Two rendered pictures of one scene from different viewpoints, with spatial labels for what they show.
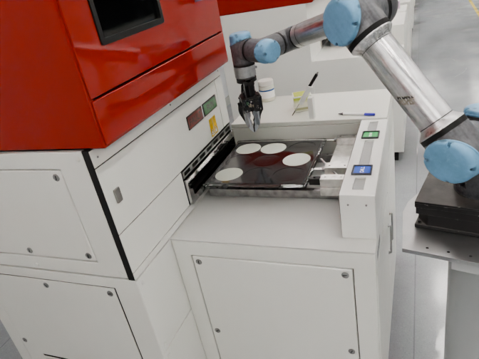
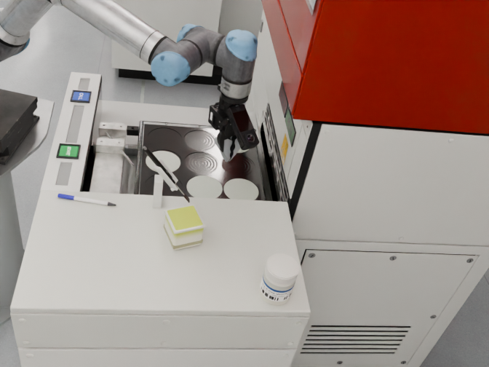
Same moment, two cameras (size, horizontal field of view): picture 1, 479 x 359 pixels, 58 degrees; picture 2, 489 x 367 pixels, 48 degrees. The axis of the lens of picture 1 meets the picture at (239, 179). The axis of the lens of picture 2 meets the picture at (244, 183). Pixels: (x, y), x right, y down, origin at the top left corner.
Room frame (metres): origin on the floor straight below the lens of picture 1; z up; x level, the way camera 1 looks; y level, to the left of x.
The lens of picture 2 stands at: (2.50, -0.78, 1.94)
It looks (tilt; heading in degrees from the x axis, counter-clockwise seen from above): 41 degrees down; 142
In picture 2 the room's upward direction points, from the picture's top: 12 degrees clockwise
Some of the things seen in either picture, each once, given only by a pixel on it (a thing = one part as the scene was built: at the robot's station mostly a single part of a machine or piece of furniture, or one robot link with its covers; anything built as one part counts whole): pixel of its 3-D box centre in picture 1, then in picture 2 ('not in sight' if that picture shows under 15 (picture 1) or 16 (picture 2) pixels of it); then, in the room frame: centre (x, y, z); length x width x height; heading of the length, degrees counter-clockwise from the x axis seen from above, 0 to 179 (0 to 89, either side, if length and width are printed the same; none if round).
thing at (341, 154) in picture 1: (341, 166); (108, 170); (1.35, -0.36, 0.87); 0.36 x 0.08 x 0.03; 155
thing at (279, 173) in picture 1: (266, 161); (201, 163); (1.44, -0.11, 0.90); 0.34 x 0.34 x 0.01; 65
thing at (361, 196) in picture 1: (368, 171); (76, 143); (1.23, -0.41, 0.89); 0.55 x 0.09 x 0.14; 155
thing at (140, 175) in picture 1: (181, 154); (275, 97); (1.36, 0.17, 1.02); 0.82 x 0.03 x 0.40; 155
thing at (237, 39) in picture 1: (241, 48); (239, 56); (1.52, -0.10, 1.29); 0.09 x 0.08 x 0.11; 34
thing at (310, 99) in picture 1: (306, 101); (165, 184); (1.62, -0.31, 1.03); 0.06 x 0.04 x 0.13; 65
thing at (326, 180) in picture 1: (333, 180); (112, 129); (1.20, -0.29, 0.89); 0.08 x 0.03 x 0.03; 65
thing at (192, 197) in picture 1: (213, 163); (271, 165); (1.52, 0.09, 0.89); 0.44 x 0.02 x 0.10; 155
